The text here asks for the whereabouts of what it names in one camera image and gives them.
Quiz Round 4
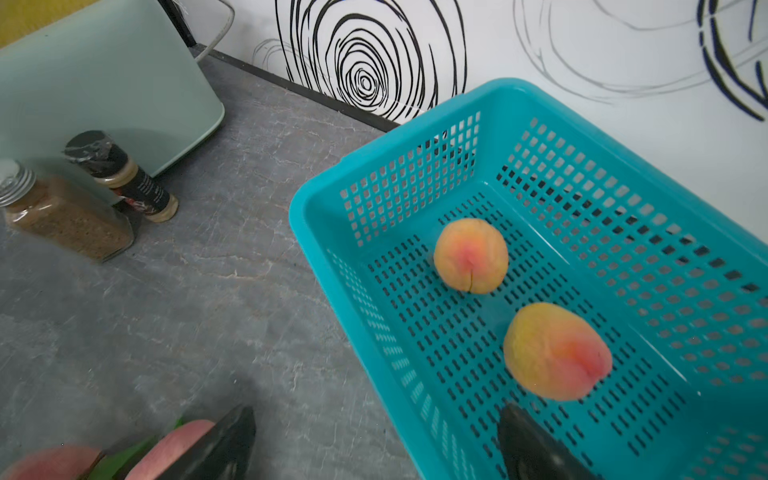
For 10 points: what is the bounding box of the teal plastic basket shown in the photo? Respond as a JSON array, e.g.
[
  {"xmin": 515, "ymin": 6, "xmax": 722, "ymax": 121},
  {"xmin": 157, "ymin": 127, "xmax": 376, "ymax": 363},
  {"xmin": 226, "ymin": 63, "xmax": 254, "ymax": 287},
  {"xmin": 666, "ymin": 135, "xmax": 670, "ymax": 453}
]
[{"xmin": 289, "ymin": 79, "xmax": 767, "ymax": 479}]

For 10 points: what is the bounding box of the pink peach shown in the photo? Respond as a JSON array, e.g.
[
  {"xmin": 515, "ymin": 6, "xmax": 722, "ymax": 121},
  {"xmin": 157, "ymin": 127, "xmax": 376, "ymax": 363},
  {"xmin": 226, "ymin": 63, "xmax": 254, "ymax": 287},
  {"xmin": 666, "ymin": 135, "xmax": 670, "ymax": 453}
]
[
  {"xmin": 126, "ymin": 420, "xmax": 215, "ymax": 480},
  {"xmin": 1, "ymin": 445, "xmax": 103, "ymax": 480}
]

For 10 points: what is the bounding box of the black cap spice bottle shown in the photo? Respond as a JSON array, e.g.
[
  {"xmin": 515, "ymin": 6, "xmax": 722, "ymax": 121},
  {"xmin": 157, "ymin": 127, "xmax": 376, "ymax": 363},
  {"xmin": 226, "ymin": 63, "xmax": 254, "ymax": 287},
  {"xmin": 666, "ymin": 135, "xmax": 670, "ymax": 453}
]
[{"xmin": 63, "ymin": 130, "xmax": 179, "ymax": 223}]

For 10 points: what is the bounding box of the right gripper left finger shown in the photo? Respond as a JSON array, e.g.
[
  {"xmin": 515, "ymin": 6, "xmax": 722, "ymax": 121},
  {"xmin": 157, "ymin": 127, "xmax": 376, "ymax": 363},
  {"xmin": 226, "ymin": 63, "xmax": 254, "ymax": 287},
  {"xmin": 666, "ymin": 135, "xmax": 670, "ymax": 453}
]
[{"xmin": 157, "ymin": 405, "xmax": 256, "ymax": 480}]

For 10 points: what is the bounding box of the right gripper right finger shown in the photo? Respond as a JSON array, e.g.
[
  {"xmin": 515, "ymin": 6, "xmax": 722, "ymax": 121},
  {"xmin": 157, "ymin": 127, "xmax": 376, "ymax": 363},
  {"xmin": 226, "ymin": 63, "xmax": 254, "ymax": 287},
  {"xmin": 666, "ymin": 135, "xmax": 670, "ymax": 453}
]
[{"xmin": 497, "ymin": 403, "xmax": 596, "ymax": 480}]

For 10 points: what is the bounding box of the orange peach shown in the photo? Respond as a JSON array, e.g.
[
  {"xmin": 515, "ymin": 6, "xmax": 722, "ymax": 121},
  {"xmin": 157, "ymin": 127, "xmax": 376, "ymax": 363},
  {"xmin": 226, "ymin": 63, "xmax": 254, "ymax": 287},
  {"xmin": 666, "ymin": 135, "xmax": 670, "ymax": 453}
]
[
  {"xmin": 434, "ymin": 218, "xmax": 509, "ymax": 295},
  {"xmin": 503, "ymin": 303, "xmax": 613, "ymax": 401}
]

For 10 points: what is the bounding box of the left yellow toast slice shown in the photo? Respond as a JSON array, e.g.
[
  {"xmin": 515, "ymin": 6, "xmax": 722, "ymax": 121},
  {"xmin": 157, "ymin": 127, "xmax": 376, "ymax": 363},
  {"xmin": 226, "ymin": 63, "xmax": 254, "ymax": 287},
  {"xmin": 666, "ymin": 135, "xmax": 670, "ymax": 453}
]
[{"xmin": 0, "ymin": 0, "xmax": 96, "ymax": 48}]

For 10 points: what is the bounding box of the mint green toaster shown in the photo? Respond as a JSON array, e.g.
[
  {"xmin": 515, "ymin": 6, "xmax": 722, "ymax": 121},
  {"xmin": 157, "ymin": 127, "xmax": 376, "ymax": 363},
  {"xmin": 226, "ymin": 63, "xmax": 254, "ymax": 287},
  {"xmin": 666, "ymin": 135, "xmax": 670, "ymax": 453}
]
[{"xmin": 1, "ymin": 1, "xmax": 225, "ymax": 176}]

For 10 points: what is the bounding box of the silver cap spice jar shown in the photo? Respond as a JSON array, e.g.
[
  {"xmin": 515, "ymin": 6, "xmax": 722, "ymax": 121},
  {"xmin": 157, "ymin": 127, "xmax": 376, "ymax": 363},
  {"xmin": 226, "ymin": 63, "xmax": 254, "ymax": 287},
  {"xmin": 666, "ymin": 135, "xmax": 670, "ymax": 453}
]
[{"xmin": 1, "ymin": 159, "xmax": 134, "ymax": 262}]

